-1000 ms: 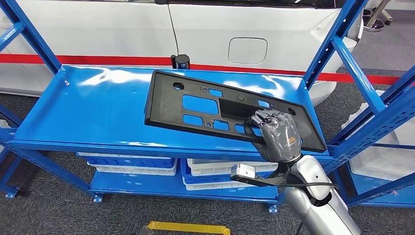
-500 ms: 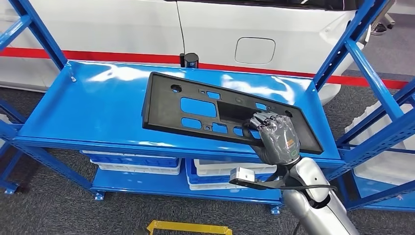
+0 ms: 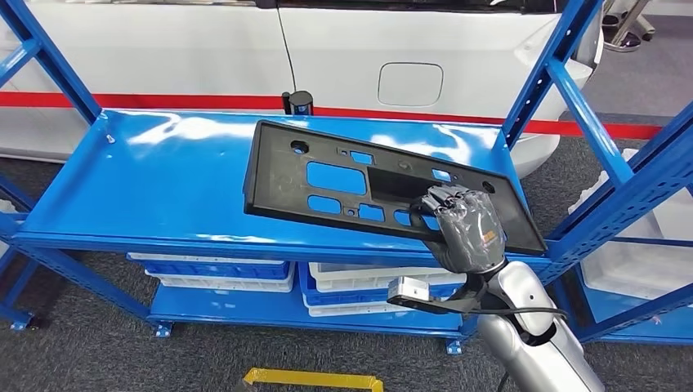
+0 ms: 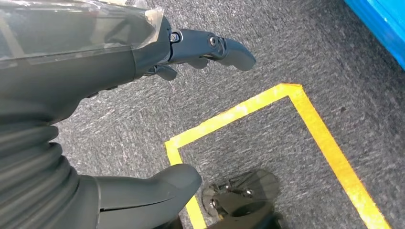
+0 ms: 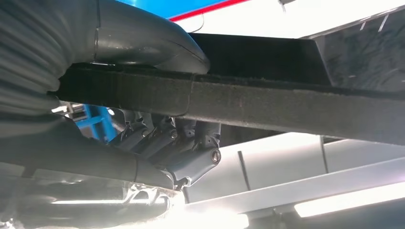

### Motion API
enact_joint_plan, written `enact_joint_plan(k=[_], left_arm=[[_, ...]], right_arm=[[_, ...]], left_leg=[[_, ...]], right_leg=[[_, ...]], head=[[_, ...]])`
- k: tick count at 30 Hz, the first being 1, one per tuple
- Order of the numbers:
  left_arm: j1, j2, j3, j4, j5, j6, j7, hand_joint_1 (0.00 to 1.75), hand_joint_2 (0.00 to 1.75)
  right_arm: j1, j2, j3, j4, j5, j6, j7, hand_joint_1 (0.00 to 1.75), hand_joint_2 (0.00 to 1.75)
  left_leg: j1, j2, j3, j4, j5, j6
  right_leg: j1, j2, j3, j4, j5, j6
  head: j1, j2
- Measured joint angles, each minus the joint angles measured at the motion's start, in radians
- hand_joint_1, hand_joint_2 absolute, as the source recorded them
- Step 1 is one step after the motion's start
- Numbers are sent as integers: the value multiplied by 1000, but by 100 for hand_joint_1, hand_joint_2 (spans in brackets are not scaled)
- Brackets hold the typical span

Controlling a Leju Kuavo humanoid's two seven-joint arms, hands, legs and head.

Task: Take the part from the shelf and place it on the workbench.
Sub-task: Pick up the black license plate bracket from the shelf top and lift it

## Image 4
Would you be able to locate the yellow floor tape rectangle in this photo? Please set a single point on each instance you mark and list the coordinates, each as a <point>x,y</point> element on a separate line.
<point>240,110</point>

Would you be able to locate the blue metal shelf rack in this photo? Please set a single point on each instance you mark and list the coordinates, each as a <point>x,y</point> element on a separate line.
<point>386,22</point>

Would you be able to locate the black robot foot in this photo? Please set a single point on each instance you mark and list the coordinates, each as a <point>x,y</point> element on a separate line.
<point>243,205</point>

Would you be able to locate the ribbed grey left arm sleeve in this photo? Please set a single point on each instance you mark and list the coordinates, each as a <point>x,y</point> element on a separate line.
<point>31,177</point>

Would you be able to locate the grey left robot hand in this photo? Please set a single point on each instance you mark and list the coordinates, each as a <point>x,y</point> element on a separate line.
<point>79,63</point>

